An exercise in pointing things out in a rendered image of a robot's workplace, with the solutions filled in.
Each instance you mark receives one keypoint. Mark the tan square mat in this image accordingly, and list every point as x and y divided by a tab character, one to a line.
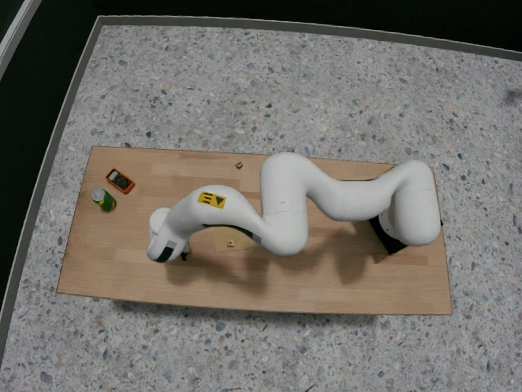
222	234

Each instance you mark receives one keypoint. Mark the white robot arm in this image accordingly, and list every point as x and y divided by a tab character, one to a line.
286	179

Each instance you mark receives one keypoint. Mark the green drink can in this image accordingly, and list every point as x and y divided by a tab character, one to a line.
104	199

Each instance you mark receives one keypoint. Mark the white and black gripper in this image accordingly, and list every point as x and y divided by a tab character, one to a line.
185	252

